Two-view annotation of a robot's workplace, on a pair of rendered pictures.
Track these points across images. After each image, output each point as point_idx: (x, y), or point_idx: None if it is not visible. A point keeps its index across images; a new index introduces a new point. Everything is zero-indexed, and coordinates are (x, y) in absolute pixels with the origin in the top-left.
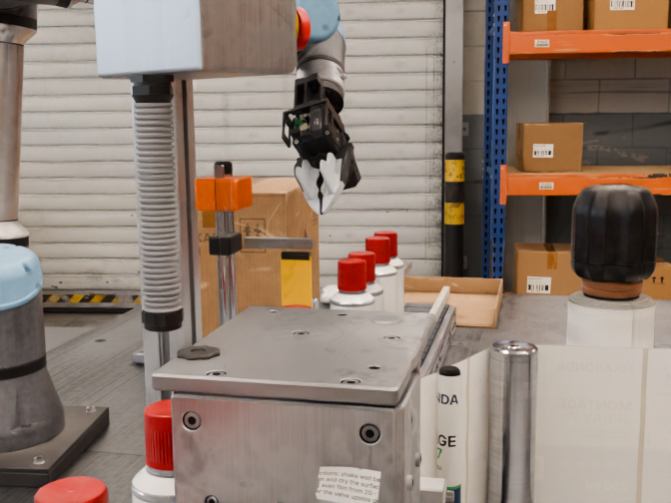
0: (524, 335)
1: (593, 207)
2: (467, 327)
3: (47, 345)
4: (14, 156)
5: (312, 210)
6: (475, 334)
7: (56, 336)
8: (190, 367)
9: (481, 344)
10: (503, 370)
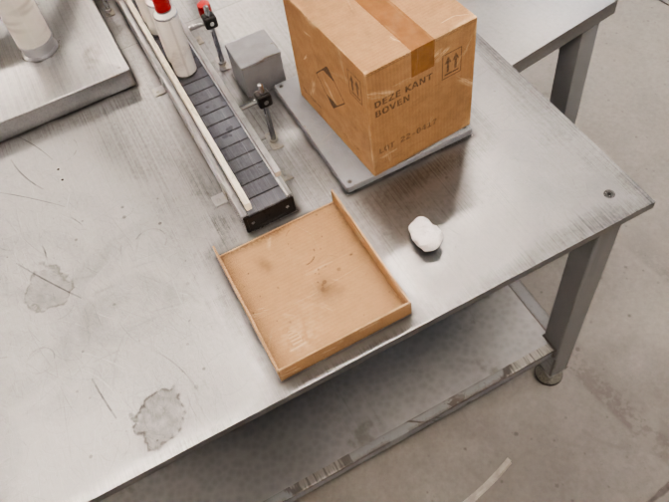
0: (182, 254)
1: None
2: (241, 244)
3: (482, 27)
4: None
5: (345, 77)
6: (223, 231)
7: (504, 39)
8: None
9: (203, 211)
10: None
